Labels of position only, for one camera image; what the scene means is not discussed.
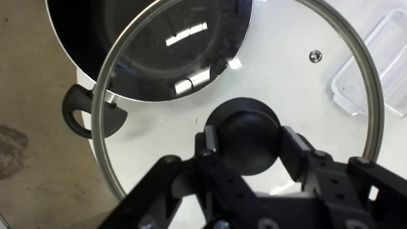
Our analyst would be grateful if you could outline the clear plastic container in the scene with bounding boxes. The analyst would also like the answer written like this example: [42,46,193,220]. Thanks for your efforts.
[330,8,407,119]

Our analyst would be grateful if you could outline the glass pot lid black knob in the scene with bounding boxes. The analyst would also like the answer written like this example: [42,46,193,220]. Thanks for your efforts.
[91,0,386,204]

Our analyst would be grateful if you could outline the large black cooking pot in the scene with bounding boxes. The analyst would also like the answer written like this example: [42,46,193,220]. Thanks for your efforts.
[44,0,255,140]

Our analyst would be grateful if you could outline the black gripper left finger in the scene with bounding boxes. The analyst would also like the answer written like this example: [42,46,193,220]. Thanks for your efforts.
[98,124,257,229]

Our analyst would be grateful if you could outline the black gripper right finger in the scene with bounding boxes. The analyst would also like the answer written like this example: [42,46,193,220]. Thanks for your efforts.
[279,125,407,229]

